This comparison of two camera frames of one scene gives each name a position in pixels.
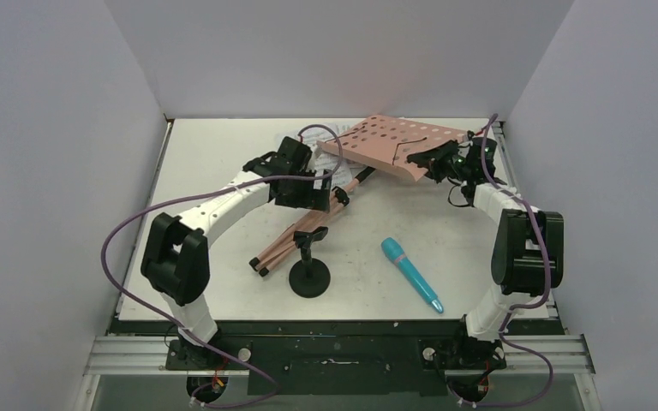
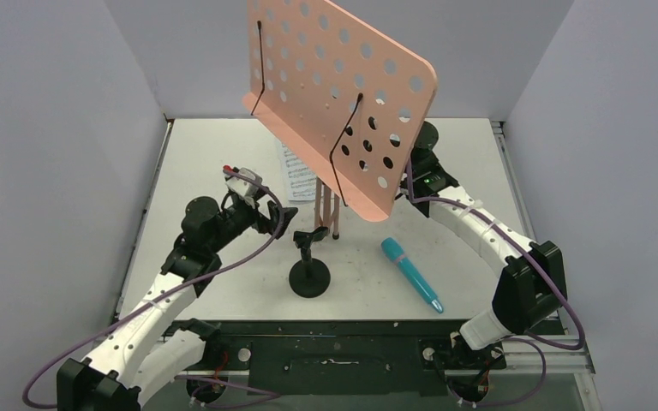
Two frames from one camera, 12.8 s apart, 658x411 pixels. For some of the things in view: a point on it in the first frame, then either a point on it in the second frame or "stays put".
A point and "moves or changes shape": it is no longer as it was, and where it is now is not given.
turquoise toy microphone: (393, 250) stays put
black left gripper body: (302, 195) → (237, 217)
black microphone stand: (309, 277) stays put
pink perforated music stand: (379, 141) moves or changes shape
